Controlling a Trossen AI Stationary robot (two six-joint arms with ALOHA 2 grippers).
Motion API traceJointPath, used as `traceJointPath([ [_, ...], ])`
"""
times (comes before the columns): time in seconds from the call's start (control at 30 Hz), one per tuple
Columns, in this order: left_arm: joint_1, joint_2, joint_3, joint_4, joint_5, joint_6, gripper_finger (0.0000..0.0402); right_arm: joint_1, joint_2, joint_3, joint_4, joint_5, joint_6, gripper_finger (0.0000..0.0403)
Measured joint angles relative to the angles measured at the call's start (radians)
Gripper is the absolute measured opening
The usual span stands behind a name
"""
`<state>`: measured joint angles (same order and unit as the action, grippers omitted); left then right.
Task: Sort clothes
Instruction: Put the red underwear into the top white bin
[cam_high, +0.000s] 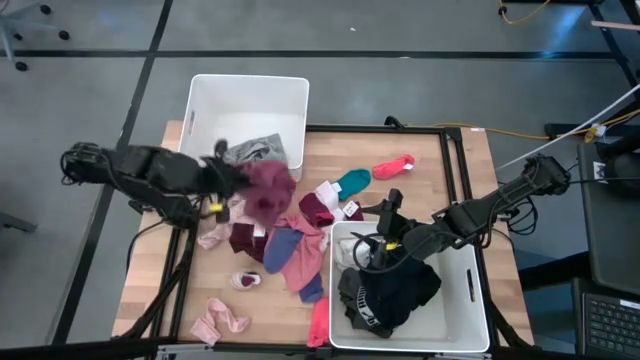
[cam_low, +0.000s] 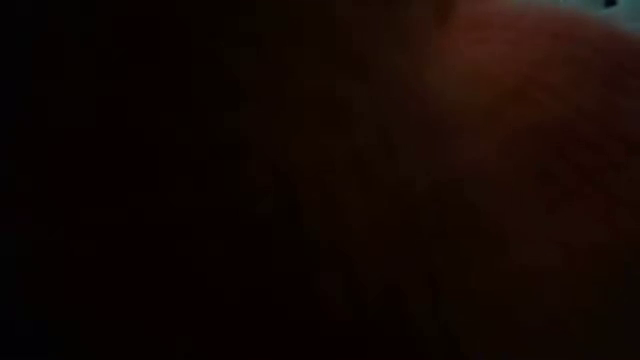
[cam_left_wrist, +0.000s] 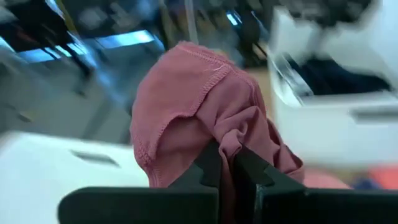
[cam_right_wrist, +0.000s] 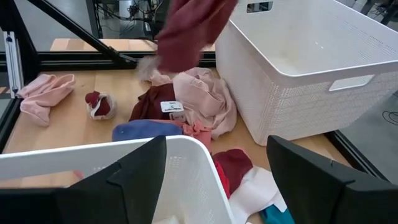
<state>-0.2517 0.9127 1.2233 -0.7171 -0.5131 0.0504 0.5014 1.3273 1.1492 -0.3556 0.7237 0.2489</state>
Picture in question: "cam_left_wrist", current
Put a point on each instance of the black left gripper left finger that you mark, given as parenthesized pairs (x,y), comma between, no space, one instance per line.
(140,205)

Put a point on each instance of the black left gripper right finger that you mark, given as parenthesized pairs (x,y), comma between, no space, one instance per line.
(311,208)

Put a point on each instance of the blue sock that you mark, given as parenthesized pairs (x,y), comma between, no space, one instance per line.
(362,183)

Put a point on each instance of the orange-red sock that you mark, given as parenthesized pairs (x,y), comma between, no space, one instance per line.
(385,177)

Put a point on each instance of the dusty pink garment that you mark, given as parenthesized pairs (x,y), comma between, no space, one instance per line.
(186,93)

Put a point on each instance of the navy black underwear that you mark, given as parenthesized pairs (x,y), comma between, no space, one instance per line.
(335,77)

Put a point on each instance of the light pink sock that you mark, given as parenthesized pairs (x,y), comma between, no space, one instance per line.
(323,180)

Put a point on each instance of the white bin holding dark garments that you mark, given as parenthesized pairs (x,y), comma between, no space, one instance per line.
(326,137)

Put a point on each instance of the white bin holding coloured garments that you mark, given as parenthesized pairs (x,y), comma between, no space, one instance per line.
(46,174)

